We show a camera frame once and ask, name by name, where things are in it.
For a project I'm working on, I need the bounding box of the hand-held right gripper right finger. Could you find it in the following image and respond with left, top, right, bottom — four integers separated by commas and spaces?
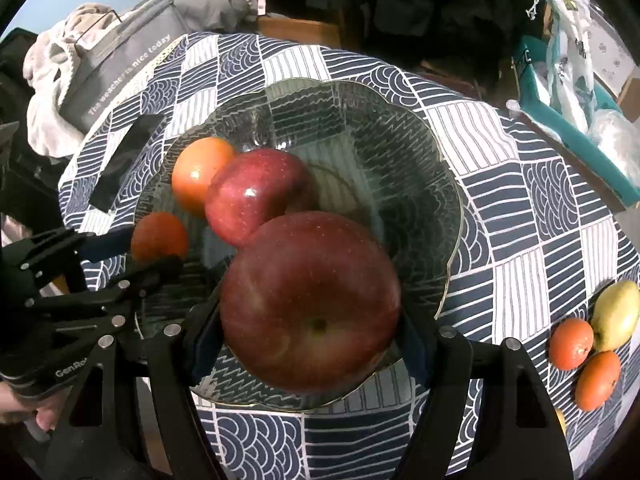
397, 310, 573, 480

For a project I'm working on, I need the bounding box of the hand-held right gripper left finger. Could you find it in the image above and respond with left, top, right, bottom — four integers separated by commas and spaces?
42, 305, 236, 480

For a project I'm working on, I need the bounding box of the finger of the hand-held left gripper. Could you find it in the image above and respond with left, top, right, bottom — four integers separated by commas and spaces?
22, 255, 185, 326
0, 226, 135, 281

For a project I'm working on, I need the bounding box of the small tangerine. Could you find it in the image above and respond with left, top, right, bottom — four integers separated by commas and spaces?
549, 317, 595, 371
131, 211, 190, 263

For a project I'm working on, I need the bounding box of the large orange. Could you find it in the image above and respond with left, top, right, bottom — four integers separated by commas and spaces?
171, 137, 237, 218

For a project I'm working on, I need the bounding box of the large red apple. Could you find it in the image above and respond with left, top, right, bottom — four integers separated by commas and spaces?
220, 211, 402, 395

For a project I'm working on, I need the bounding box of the small red apple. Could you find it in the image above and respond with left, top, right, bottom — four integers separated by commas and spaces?
205, 148, 313, 248

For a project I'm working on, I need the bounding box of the small tomato bottom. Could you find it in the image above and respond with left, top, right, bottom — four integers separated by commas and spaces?
575, 351, 622, 411

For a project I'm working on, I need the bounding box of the ribbed glass plate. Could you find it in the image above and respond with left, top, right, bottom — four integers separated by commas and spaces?
134, 77, 463, 411

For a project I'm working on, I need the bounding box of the yellow-green pear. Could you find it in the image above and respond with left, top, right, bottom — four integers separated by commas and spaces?
591, 280, 640, 352

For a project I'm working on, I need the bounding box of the person's left hand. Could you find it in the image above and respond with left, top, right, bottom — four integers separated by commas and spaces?
0, 382, 63, 433

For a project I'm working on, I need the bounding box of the black bag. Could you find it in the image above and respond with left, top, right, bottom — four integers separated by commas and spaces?
0, 27, 71, 221

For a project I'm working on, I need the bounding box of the white fleece blanket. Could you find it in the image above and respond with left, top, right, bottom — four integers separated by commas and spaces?
22, 2, 121, 158

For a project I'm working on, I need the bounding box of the blue white patterned tablecloth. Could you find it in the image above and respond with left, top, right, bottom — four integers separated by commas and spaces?
57, 30, 640, 480

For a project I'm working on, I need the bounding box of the grey fabric storage bag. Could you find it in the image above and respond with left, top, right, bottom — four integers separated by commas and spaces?
59, 0, 188, 133

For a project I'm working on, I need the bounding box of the teal plastic basket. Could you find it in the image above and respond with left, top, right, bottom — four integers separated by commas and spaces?
510, 35, 640, 208

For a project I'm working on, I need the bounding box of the grey clothes pile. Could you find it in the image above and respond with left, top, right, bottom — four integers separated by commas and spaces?
170, 0, 266, 36

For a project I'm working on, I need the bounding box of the wooden drawer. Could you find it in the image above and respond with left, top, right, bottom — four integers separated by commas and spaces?
255, 10, 346, 51

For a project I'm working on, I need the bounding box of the white plastic bag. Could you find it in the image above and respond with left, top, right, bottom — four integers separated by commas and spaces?
587, 107, 640, 171

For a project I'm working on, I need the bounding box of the white printed rice bag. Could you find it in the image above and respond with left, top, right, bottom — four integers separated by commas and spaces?
525, 0, 601, 133

